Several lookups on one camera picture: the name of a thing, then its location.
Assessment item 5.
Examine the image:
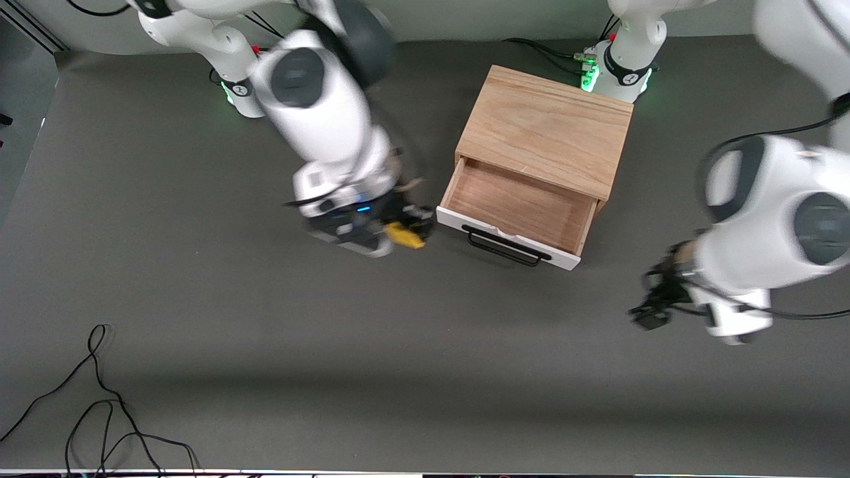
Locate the yellow cube block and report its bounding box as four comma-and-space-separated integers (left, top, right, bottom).
384, 221, 426, 250

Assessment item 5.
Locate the black drawer handle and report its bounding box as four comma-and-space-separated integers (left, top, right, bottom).
462, 224, 553, 268

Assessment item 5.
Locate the wooden drawer cabinet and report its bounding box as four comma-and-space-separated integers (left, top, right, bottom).
454, 64, 635, 216

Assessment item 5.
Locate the dark grey table mat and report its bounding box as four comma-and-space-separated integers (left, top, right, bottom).
0, 30, 850, 473

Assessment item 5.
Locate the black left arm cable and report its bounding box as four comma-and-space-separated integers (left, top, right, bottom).
694, 100, 850, 321

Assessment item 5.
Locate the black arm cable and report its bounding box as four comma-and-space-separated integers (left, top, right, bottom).
65, 0, 133, 18
694, 100, 850, 321

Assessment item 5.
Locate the black left base cable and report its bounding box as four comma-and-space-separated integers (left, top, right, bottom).
501, 17, 622, 75

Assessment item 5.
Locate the black base cable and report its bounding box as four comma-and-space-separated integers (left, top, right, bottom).
501, 17, 622, 75
211, 12, 283, 84

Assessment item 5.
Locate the black right base cable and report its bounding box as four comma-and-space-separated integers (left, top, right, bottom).
211, 12, 283, 84

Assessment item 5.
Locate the loose black cable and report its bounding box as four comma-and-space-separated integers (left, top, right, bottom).
64, 398, 200, 477
0, 324, 163, 475

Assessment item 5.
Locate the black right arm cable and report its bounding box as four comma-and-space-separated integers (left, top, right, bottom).
65, 0, 133, 18

